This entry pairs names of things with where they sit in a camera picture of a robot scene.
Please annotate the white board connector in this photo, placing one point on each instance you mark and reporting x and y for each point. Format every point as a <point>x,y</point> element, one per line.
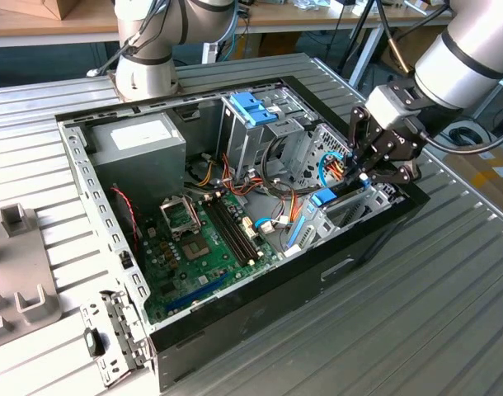
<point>249,229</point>

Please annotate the black tripod pole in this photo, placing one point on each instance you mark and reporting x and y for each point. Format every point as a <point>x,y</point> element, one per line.
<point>357,29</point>

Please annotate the black open PC case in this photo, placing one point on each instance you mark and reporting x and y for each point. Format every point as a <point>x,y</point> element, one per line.
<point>255,313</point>

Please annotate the wooden desk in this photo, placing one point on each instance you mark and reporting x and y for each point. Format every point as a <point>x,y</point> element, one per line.
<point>317,18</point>

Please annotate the small brown box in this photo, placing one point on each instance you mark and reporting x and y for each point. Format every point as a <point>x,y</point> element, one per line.
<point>49,8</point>

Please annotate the green motherboard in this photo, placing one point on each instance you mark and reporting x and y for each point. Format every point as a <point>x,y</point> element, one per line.
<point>202,276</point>

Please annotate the black RAM slot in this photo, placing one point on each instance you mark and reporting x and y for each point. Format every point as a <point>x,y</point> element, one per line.
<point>224,231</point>
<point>242,231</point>
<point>236,231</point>
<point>230,231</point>

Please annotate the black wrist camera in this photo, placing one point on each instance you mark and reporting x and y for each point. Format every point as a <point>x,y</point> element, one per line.
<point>406,92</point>

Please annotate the blue expansion slot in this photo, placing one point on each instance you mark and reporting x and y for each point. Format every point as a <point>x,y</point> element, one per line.
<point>194,295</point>

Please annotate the CPU socket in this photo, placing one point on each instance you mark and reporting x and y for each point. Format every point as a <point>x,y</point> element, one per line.
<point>196,249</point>

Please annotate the black oval latch button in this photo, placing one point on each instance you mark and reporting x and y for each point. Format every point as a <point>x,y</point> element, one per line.
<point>94,342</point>

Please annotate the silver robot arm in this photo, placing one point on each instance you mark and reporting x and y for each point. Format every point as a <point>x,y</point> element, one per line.
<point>462,62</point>

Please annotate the hard disk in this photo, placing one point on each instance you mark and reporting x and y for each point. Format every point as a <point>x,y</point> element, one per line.
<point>322,197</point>

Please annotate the grey power supply unit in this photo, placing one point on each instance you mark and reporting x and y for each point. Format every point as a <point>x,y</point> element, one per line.
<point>140,165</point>

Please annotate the blue plastic drive latch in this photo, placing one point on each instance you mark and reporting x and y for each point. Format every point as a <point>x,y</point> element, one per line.
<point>251,107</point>

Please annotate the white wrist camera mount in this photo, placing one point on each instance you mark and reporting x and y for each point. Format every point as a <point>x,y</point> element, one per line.
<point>385,105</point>

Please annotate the grey parts rack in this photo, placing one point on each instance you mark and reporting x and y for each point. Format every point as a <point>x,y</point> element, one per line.
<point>20,264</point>

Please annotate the metal expansion slot bracket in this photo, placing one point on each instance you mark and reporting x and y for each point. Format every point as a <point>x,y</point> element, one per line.
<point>123,321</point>

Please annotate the small black rail latch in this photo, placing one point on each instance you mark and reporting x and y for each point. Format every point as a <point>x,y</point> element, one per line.
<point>126,260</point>

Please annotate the grey metal disk bay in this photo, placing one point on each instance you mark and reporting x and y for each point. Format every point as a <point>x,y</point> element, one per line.
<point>358,206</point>

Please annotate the grey metal drive cage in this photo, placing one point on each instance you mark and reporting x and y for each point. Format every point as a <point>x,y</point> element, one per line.
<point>241,144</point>

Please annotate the black case fan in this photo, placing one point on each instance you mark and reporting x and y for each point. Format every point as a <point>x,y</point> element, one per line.
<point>121,222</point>

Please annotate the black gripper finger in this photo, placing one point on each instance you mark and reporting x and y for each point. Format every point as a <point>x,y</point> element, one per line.
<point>360,132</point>
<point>404,172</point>

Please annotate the cardboard box with yellow tape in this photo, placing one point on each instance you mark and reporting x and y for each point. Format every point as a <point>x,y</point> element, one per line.
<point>482,177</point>

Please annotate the white paper tag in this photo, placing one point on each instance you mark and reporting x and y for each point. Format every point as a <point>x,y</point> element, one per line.
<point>292,250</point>

